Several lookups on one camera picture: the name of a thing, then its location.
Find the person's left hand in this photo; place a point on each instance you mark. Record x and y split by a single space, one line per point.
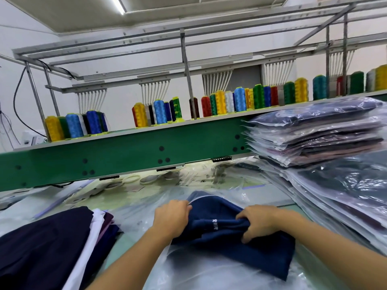
170 219

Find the person's right hand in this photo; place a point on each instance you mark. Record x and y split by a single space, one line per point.
260 221

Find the blue shirt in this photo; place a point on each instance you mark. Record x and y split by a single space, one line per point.
242 250

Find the stack of plastic bags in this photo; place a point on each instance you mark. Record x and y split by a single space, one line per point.
199 271

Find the stack of bagged garments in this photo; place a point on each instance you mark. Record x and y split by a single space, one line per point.
320 133

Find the person's right forearm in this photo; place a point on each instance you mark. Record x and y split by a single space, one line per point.
344 250

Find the person's left forearm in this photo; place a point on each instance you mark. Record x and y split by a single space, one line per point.
130 265

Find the green machine beam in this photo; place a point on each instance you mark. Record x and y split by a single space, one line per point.
121 151

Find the row of coloured thread spools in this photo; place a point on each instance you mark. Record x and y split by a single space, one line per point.
242 99

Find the grey metal thread rack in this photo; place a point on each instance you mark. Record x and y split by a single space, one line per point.
187 63

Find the ceiling light tube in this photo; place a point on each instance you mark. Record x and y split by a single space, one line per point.
117 4

